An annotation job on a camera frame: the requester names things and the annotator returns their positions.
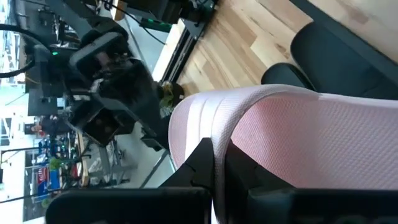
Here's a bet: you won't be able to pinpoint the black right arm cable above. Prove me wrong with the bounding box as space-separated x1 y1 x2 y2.
0 23 37 78

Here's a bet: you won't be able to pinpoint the person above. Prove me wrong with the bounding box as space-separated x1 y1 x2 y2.
24 114 71 138

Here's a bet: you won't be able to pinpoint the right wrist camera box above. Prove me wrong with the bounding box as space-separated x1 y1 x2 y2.
68 98 138 147

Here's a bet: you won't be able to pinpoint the blue red sign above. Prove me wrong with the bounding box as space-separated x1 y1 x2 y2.
30 161 63 203

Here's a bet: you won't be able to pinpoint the black metal rig frame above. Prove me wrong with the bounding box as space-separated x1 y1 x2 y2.
160 0 218 83

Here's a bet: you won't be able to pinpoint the small green potted plant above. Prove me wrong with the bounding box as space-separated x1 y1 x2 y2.
159 80 185 118

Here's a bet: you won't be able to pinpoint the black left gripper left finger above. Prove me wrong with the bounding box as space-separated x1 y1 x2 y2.
44 137 216 224

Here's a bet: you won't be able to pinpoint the black box green lights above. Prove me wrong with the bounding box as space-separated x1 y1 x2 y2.
139 17 172 34

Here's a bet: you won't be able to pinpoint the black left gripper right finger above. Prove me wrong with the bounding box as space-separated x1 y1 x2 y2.
224 139 398 224

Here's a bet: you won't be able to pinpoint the pink slide sandal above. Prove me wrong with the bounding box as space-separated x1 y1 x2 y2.
167 83 398 224

